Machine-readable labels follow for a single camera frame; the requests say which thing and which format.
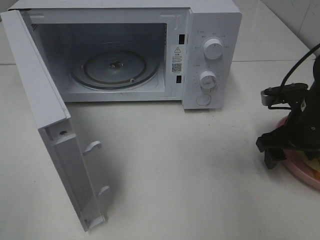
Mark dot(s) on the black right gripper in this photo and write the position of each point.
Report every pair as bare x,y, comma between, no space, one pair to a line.
300,132

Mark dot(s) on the pink round plate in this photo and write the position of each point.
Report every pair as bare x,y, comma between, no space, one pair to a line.
294,163

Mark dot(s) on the white bread sandwich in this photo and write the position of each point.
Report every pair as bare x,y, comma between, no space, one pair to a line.
314,165

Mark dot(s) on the round door release button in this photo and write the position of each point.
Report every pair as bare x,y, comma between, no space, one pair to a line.
203,99

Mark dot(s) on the white microwave door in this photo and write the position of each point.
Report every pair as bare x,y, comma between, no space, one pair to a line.
53,122

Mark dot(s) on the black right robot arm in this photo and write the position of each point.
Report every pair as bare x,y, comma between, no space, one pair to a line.
316,72

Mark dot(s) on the upper white power knob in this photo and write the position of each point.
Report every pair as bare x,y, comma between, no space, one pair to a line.
213,48

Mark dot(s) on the white microwave oven body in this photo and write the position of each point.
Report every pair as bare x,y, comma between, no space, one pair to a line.
65,30

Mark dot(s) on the warning label sticker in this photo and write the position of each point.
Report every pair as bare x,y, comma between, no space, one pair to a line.
177,58

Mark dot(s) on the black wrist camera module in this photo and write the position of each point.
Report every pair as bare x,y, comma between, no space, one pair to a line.
289,94

